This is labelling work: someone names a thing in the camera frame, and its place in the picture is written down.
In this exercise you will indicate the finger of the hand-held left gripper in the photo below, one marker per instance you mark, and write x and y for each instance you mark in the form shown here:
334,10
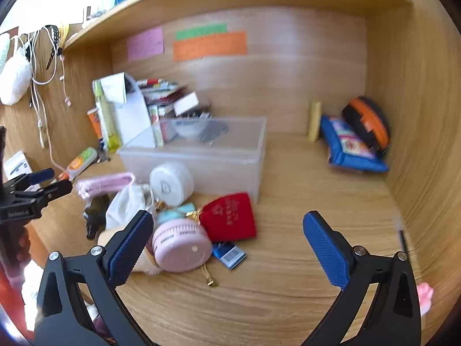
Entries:
41,176
54,190

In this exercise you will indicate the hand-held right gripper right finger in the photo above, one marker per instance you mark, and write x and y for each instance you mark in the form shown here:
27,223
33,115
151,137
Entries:
326,248

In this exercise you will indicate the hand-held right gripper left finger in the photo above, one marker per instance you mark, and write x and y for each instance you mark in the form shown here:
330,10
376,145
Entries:
131,248

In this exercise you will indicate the beige translucent tub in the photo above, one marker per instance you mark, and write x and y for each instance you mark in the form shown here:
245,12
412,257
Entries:
144,263

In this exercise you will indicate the pink round case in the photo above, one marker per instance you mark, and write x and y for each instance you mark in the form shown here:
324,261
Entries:
180,247

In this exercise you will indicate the light blue tube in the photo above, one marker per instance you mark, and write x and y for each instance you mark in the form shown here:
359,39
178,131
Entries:
169,216

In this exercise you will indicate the pink mesh bag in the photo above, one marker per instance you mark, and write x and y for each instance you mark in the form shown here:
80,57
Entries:
104,184

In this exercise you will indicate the white round jar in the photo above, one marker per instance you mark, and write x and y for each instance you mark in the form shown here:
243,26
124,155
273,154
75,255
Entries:
173,183

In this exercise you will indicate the small blue box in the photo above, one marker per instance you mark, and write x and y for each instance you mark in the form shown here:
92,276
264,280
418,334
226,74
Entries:
228,256

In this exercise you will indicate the red fabric pouch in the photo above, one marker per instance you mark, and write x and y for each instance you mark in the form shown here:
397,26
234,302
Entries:
228,216

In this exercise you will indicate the clear plastic storage box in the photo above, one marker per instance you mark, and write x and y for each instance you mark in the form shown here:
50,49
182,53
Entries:
230,158

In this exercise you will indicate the white green orange tube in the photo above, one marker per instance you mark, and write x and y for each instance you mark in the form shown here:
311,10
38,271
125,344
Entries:
81,160

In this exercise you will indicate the dark green clip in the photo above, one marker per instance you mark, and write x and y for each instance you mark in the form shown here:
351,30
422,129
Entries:
95,216

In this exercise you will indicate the orange carton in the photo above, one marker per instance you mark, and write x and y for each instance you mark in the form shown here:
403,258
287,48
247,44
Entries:
94,124

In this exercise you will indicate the yellow green bottle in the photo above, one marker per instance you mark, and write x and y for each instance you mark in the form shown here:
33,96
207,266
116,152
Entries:
106,122

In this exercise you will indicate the white fluffy pouch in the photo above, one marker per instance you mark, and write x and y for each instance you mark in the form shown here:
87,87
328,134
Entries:
14,79

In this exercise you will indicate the blue patchwork pouch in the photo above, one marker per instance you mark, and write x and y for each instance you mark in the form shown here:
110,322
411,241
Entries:
353,147

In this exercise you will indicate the white paper box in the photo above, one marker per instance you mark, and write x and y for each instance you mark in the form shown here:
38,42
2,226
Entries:
133,119

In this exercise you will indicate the pink soft toy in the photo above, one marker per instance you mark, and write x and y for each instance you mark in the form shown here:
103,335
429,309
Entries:
425,299

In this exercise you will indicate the printed paper sheet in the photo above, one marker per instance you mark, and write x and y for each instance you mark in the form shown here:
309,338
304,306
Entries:
114,88

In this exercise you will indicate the fruit print carton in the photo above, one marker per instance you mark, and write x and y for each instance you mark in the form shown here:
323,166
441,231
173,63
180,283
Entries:
155,113

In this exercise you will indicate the yellow cream tube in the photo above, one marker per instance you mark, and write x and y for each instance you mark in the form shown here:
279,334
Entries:
314,120

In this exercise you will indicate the bowl of beads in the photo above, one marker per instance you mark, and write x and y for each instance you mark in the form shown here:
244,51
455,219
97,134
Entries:
189,129

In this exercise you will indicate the black lace ribbon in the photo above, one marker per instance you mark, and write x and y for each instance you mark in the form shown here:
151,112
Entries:
54,43

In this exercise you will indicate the black orange zip case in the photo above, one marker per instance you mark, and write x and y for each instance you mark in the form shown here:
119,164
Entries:
371,122

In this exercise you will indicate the stack of booklets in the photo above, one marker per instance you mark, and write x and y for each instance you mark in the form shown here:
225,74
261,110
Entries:
162,93

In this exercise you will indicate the yellow hanging item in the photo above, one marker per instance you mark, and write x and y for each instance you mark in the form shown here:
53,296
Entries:
65,32

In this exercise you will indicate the red white pen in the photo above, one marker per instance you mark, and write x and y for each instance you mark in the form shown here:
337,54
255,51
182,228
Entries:
153,83

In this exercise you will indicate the white brown small box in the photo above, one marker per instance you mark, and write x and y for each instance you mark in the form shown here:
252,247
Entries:
187,103

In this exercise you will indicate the pink paper note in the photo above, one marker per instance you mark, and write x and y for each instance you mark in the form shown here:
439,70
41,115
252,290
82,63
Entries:
146,43

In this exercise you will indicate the orange paper note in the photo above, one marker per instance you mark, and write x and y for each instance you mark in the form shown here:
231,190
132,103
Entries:
209,47

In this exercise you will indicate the green paper note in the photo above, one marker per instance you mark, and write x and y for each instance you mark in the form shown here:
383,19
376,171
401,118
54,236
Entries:
200,30

